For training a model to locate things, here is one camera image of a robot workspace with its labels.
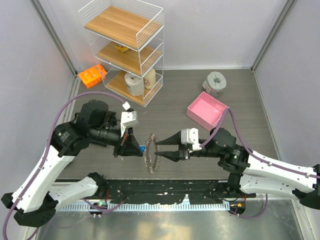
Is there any white slotted cable duct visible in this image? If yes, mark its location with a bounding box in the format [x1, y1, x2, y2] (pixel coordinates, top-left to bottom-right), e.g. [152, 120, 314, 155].
[59, 199, 230, 213]

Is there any white toilet paper roll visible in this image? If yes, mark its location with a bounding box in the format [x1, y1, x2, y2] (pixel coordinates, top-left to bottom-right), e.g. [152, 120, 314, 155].
[124, 72, 145, 97]

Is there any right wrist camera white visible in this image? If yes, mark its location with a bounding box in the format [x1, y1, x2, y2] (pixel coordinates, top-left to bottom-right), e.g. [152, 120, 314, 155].
[180, 128, 202, 152]

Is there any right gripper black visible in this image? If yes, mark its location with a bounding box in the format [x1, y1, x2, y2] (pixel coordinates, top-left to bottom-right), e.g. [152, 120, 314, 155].
[155, 129, 222, 162]

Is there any white wire shelf rack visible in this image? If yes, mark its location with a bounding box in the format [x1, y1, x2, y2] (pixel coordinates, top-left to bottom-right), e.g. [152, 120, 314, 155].
[78, 0, 165, 107]

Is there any blue tagged key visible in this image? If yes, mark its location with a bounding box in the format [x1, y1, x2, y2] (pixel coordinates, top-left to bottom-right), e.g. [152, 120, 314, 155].
[139, 145, 146, 153]

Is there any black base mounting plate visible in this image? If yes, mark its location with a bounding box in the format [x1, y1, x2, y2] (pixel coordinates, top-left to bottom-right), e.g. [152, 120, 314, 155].
[82, 178, 256, 205]

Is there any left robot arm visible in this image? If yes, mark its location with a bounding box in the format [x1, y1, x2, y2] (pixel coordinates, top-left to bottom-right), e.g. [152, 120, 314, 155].
[1, 100, 144, 228]

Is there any orange plastic crate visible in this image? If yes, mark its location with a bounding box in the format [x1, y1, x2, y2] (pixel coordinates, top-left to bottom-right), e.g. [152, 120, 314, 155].
[78, 64, 107, 89]

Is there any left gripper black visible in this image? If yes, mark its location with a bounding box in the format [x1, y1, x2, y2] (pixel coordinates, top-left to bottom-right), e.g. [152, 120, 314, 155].
[89, 122, 144, 157]

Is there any yellow packet on shelf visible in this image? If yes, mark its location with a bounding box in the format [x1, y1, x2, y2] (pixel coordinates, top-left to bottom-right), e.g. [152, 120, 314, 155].
[115, 44, 129, 53]

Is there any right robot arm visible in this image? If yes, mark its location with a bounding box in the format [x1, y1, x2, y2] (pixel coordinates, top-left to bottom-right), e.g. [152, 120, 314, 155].
[156, 128, 320, 210]

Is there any cream lotion bottle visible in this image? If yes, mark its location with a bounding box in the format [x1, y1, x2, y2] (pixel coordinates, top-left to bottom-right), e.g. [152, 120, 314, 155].
[143, 68, 157, 90]

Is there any pink open box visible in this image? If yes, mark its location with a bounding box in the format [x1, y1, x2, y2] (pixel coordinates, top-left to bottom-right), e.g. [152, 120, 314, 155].
[186, 91, 228, 131]

